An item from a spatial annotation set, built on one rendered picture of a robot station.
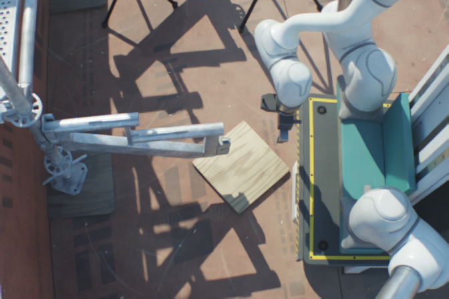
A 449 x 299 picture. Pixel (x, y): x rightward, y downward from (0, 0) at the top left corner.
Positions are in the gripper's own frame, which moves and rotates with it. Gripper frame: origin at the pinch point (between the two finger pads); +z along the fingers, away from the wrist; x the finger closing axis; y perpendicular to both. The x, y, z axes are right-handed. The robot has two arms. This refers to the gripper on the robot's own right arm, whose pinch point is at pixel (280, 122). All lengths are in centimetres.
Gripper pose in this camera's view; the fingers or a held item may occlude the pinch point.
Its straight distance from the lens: 199.5
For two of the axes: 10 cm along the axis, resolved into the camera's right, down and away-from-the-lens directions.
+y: 10.0, 0.6, 0.4
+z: -0.6, 3.7, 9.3
